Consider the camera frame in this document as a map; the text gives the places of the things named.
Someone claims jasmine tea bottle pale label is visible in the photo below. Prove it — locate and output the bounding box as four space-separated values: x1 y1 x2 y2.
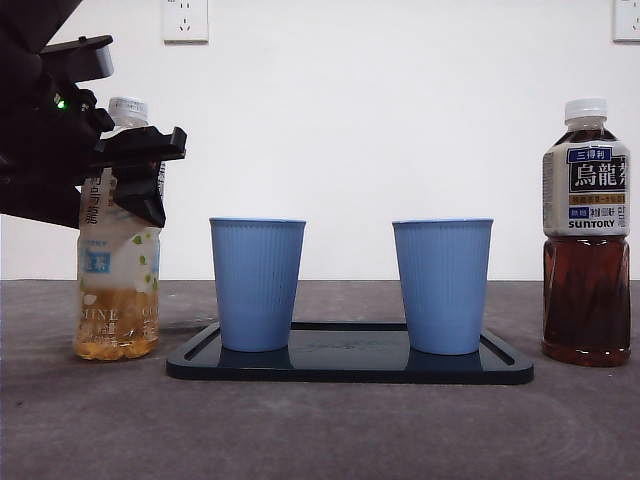
72 96 164 362

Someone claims dark oolong tea bottle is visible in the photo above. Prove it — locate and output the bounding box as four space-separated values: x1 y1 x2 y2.
541 97 632 369

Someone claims blue ribbed plastic cup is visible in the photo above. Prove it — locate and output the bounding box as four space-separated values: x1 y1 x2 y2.
208 216 308 353
391 217 495 356

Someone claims dark blue flat tray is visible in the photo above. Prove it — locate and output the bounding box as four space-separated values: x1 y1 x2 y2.
165 321 535 386

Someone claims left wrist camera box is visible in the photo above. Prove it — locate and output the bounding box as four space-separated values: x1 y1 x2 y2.
38 34 115 85

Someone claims white wall socket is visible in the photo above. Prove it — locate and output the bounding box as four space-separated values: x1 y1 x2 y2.
612 0 640 43
162 0 209 45

